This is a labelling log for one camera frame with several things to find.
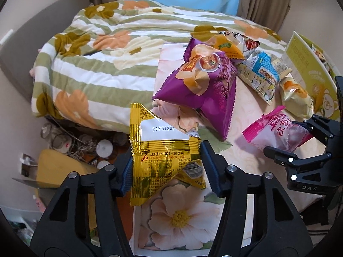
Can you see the grey bed headboard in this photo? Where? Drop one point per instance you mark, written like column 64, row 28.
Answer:
column 21, row 59

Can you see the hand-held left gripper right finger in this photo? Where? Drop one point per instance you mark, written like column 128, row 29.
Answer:
column 211, row 168

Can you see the blue white snack packet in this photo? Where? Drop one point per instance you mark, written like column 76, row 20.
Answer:
column 264, row 72

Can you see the purple chips packet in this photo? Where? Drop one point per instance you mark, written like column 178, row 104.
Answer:
column 206, row 85

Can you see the pink translucent snack packet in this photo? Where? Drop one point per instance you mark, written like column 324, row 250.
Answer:
column 276, row 136

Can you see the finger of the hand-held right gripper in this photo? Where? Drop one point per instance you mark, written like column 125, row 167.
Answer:
column 321, row 125
column 284, row 159

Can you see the orange silver snack packet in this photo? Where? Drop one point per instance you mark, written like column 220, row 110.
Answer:
column 227, row 46

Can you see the floral table cover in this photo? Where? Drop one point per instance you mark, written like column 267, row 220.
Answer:
column 176, row 214

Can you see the green cardboard box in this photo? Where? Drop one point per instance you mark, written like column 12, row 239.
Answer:
column 308, row 67

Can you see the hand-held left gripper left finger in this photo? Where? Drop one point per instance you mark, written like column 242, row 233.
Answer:
column 126, row 171

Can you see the white round lid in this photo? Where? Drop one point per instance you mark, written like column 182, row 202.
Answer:
column 104, row 147

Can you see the yellow foil snack packet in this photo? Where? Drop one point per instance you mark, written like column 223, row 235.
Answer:
column 160, row 152

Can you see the floral striped blanket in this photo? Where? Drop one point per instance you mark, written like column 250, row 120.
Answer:
column 107, row 67

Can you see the glass jar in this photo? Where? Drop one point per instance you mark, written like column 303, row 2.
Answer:
column 55, row 138

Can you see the cream orange bun packet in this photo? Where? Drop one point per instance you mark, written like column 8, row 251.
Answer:
column 294, row 93

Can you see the yellow box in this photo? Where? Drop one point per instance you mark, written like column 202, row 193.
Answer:
column 53, row 171

